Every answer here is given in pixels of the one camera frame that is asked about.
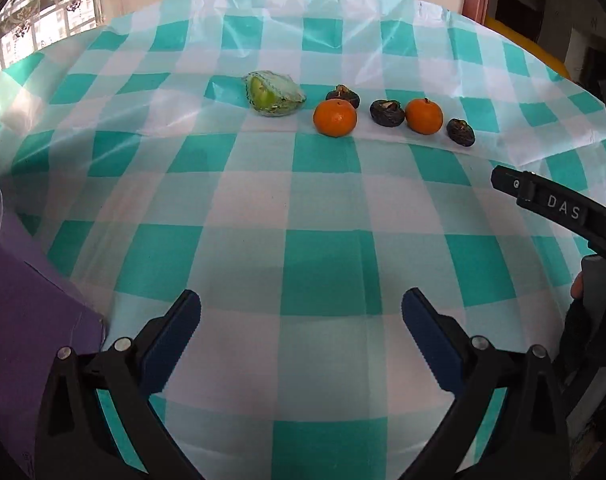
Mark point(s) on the floral lace curtain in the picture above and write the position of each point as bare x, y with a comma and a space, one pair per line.
27, 26

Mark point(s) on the purple cardboard box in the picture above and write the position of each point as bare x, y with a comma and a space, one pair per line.
40, 312

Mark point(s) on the yellow chair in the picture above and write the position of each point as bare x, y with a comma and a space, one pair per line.
528, 45

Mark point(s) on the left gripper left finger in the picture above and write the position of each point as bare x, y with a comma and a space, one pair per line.
74, 441

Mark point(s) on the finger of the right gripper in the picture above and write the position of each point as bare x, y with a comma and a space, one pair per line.
556, 203

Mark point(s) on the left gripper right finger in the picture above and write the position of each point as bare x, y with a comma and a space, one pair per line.
530, 437

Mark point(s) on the orange mandarin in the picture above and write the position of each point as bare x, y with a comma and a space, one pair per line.
335, 118
424, 116

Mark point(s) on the green fruit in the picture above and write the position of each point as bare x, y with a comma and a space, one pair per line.
272, 94

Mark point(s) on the teal checkered plastic tablecloth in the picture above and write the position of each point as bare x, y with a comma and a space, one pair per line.
134, 159

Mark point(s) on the dark mushroom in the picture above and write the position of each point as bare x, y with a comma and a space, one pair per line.
460, 132
387, 113
341, 92

